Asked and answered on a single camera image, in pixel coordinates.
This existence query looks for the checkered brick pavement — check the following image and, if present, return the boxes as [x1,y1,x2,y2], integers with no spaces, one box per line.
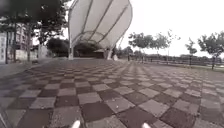
[0,59,224,128]

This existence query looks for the white canopy shelter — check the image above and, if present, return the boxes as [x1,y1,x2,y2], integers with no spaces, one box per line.
[67,0,134,61]

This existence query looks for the dark bushes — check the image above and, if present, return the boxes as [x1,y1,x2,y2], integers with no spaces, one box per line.
[45,37,105,58]

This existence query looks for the long low railing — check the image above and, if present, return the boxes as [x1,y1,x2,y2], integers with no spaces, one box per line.
[128,54,224,67]

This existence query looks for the robot's own part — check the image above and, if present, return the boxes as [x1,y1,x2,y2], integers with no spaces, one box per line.
[70,120,82,128]
[141,122,152,128]

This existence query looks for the tall dark trees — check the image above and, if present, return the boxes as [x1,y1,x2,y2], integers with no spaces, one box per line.
[0,0,72,64]

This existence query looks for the multi-storey building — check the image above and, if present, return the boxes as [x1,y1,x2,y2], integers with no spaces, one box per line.
[0,22,40,64]

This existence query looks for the grey paved ground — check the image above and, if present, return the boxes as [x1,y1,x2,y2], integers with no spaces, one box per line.
[0,59,54,80]

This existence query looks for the grass strip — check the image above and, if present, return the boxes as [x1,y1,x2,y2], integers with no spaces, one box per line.
[186,64,224,73]

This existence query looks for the row of small trees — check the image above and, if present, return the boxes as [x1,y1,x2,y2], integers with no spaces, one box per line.
[128,29,224,70]

